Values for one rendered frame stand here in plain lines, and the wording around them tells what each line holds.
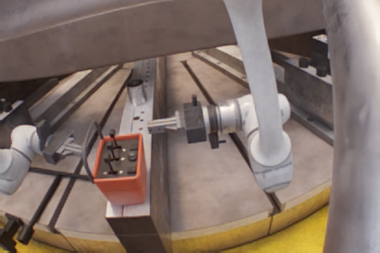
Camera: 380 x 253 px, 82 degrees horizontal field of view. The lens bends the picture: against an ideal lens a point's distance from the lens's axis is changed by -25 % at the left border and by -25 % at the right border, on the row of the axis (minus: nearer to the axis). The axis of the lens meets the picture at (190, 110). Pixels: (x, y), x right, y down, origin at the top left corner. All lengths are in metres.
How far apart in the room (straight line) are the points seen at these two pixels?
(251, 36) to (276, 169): 0.32
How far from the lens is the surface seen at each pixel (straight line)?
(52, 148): 0.91
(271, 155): 0.64
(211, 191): 1.30
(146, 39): 1.24
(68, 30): 1.32
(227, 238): 1.36
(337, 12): 0.19
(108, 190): 0.76
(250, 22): 0.51
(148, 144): 1.01
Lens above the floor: 1.29
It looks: 32 degrees down
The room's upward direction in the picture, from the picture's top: 8 degrees counter-clockwise
